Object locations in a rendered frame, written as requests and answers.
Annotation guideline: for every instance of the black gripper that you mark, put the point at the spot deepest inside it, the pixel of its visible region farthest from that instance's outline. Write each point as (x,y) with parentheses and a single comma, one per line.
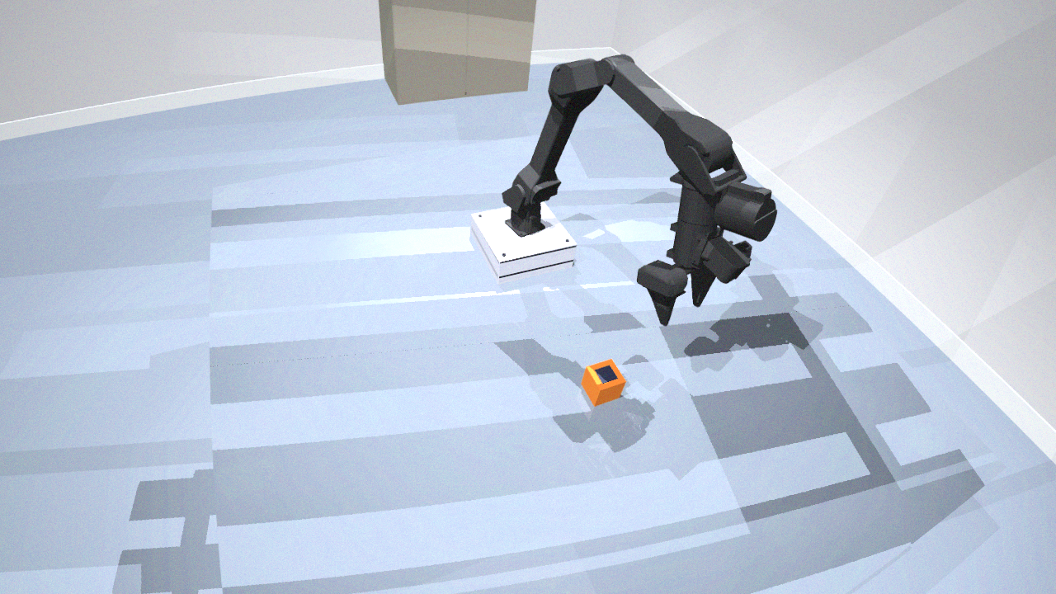
(666,282)

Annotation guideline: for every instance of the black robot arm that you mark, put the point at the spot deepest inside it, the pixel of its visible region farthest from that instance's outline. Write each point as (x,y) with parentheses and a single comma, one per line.
(694,144)

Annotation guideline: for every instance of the orange block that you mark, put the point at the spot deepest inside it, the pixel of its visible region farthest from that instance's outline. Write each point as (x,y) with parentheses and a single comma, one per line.
(603,382)

